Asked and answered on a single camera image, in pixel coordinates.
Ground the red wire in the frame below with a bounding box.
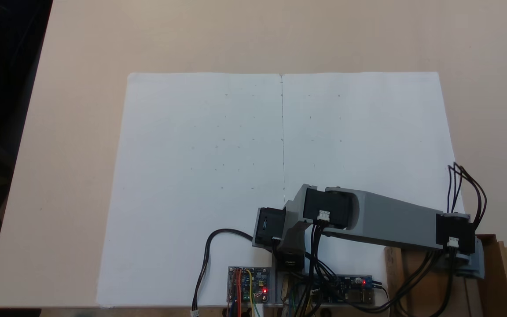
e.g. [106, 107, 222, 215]
[234, 269, 242, 317]

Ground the blue circuit board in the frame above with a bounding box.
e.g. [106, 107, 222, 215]
[310, 274, 375, 305]

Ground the white paper sheet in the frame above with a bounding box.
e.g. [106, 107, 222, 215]
[280, 71, 470, 307]
[96, 72, 286, 308]

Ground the black servo cable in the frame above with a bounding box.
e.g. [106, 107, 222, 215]
[310, 220, 455, 316]
[447, 162, 488, 221]
[304, 251, 340, 291]

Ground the thin black cable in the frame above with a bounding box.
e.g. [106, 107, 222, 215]
[191, 229, 255, 317]
[372, 281, 391, 309]

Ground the circuit board with coloured wires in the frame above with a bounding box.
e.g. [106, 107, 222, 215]
[228, 266, 271, 305]

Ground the brown cardboard box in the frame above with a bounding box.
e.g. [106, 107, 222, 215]
[384, 233, 507, 317]

